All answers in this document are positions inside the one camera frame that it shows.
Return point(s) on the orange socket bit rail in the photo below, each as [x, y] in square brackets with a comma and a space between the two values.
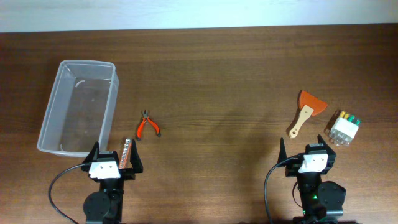
[125, 153]

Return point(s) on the clear plastic storage container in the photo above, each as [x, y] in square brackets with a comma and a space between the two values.
[80, 108]

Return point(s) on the orange scraper with wooden handle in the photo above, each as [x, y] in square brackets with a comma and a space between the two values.
[309, 105]

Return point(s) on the clear box of screwdriver bits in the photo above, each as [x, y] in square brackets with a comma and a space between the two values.
[343, 128]

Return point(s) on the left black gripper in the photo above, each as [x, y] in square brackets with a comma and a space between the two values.
[129, 174]

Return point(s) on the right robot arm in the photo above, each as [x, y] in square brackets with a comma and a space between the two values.
[321, 202]

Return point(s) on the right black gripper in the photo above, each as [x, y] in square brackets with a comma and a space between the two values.
[292, 168]

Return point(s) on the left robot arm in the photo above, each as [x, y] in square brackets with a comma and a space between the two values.
[106, 205]

